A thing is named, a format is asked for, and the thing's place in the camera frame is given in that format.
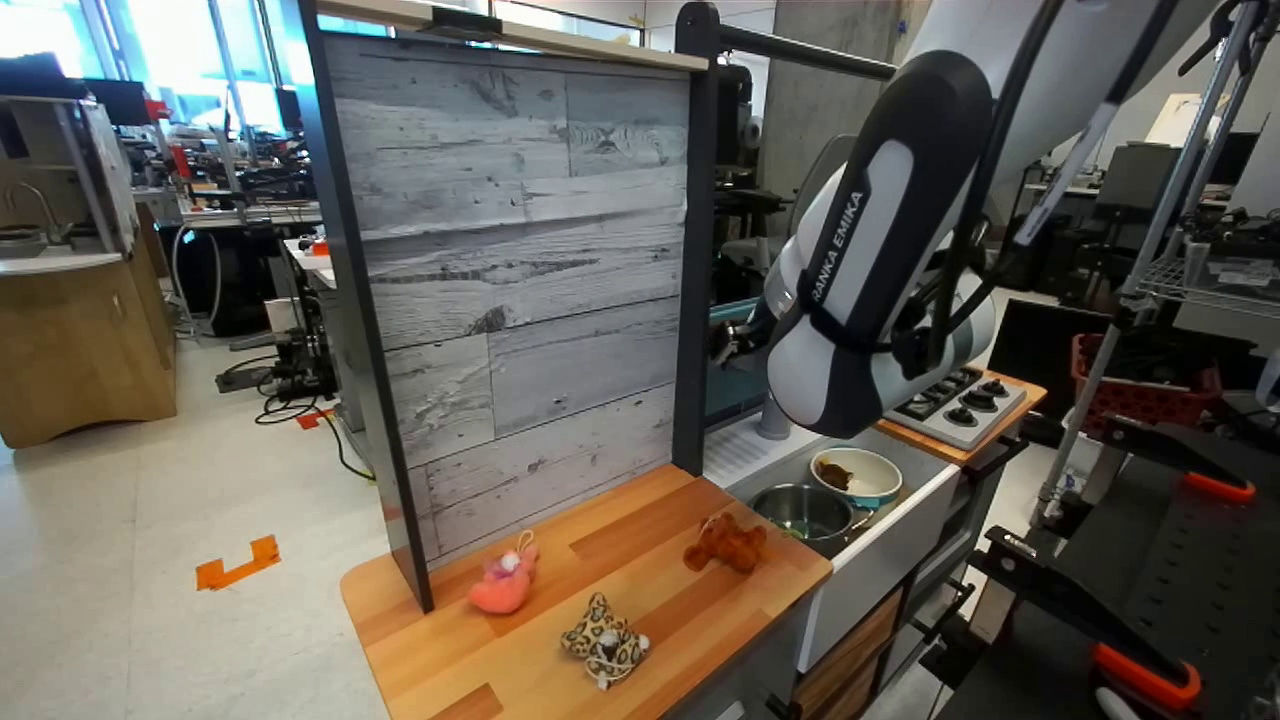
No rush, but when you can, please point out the grey toy faucet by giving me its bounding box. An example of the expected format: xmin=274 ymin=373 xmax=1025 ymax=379
xmin=758 ymin=394 xmax=799 ymax=445

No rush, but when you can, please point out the grey wood backsplash panel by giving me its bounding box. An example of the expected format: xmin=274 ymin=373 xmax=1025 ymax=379
xmin=316 ymin=33 xmax=697 ymax=563

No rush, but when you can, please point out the orange toy food piece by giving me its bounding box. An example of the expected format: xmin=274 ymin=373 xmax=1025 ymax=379
xmin=679 ymin=509 xmax=772 ymax=574

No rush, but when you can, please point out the metal bowl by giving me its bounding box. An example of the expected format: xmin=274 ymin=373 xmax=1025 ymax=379
xmin=747 ymin=479 xmax=855 ymax=551

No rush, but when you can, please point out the cream bowl with teal rim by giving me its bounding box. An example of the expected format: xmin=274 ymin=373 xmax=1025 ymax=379
xmin=807 ymin=445 xmax=909 ymax=516

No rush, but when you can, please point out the wooden countertop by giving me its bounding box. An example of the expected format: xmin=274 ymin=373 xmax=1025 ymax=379
xmin=337 ymin=458 xmax=838 ymax=720

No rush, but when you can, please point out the pink toy food piece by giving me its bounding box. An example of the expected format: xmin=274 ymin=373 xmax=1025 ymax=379
xmin=465 ymin=537 xmax=546 ymax=620

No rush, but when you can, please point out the spotted cream toy piece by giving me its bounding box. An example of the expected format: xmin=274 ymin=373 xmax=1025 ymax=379
xmin=555 ymin=593 xmax=655 ymax=692

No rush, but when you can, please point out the white toy kitchen sink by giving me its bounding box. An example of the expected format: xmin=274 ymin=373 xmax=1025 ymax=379
xmin=704 ymin=411 xmax=963 ymax=675

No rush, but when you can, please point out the toy gas stove top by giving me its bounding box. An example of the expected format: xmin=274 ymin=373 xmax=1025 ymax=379
xmin=885 ymin=362 xmax=1033 ymax=456

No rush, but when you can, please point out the red plastic crate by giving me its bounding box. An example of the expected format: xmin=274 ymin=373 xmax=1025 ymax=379
xmin=1074 ymin=326 xmax=1223 ymax=431

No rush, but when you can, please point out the metal tripod stand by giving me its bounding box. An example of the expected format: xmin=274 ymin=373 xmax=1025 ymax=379
xmin=1037 ymin=0 xmax=1278 ymax=522

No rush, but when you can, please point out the wooden cabinet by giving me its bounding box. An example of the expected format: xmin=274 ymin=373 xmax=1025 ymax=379
xmin=0 ymin=242 xmax=180 ymax=453

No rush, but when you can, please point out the black perforated table board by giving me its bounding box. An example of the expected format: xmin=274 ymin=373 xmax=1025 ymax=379
xmin=931 ymin=434 xmax=1280 ymax=720

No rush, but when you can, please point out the black metal frame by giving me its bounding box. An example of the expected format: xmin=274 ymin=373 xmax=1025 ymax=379
xmin=667 ymin=0 xmax=902 ymax=479

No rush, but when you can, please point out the black clamp with orange handle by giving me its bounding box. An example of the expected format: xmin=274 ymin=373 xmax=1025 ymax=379
xmin=978 ymin=522 xmax=1209 ymax=717
xmin=1097 ymin=411 xmax=1259 ymax=509

